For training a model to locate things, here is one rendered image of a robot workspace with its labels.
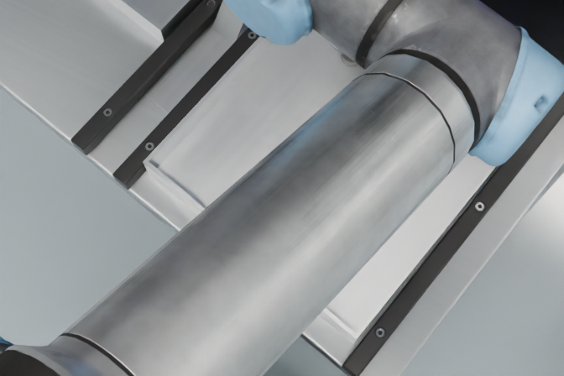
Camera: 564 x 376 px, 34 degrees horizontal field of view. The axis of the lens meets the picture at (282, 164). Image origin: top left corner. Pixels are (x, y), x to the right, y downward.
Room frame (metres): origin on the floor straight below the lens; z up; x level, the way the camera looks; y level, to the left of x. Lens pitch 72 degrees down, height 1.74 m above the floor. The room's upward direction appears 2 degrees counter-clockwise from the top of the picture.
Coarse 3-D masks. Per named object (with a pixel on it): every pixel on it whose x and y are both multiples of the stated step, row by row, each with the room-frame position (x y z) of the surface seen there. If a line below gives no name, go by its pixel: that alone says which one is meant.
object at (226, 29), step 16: (224, 16) 0.44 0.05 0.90; (208, 32) 0.43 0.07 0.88; (224, 32) 0.43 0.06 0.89; (208, 48) 0.41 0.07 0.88; (224, 48) 0.41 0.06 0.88; (192, 64) 0.40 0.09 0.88; (208, 64) 0.40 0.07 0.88; (176, 80) 0.38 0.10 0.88; (192, 80) 0.38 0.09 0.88; (160, 96) 0.36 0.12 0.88; (176, 96) 0.36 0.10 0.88
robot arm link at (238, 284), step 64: (448, 0) 0.26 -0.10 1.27; (384, 64) 0.21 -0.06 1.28; (448, 64) 0.21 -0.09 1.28; (512, 64) 0.21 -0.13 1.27; (320, 128) 0.16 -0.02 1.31; (384, 128) 0.16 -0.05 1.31; (448, 128) 0.17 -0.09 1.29; (512, 128) 0.18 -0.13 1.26; (256, 192) 0.12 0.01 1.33; (320, 192) 0.12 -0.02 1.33; (384, 192) 0.13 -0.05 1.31; (192, 256) 0.09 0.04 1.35; (256, 256) 0.09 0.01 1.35; (320, 256) 0.09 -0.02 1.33; (128, 320) 0.06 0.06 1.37; (192, 320) 0.06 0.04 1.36; (256, 320) 0.06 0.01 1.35
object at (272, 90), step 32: (256, 64) 0.39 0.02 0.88; (288, 64) 0.39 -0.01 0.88; (320, 64) 0.39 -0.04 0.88; (224, 96) 0.36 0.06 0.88; (256, 96) 0.36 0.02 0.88; (288, 96) 0.36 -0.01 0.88; (320, 96) 0.36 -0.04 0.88; (192, 128) 0.33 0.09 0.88; (224, 128) 0.33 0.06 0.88; (256, 128) 0.32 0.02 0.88; (288, 128) 0.32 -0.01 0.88; (160, 160) 0.29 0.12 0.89; (192, 160) 0.29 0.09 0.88; (224, 160) 0.29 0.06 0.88; (256, 160) 0.29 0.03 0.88; (480, 160) 0.28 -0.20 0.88; (192, 192) 0.26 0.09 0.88; (448, 192) 0.25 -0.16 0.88; (416, 224) 0.22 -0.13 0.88; (448, 224) 0.21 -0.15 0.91; (384, 256) 0.19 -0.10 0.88; (416, 256) 0.19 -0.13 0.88; (352, 288) 0.16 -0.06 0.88; (384, 288) 0.16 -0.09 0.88; (352, 320) 0.13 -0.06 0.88
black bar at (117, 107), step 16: (208, 0) 0.46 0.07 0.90; (192, 16) 0.44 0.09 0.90; (208, 16) 0.44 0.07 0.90; (176, 32) 0.42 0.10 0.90; (192, 32) 0.42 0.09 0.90; (160, 48) 0.41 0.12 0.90; (176, 48) 0.41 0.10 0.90; (144, 64) 0.39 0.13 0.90; (160, 64) 0.39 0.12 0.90; (128, 80) 0.37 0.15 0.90; (144, 80) 0.37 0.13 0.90; (112, 96) 0.36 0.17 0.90; (128, 96) 0.36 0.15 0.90; (96, 112) 0.34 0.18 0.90; (112, 112) 0.34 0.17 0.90; (96, 128) 0.32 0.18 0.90; (80, 144) 0.31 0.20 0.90; (96, 144) 0.31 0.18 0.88
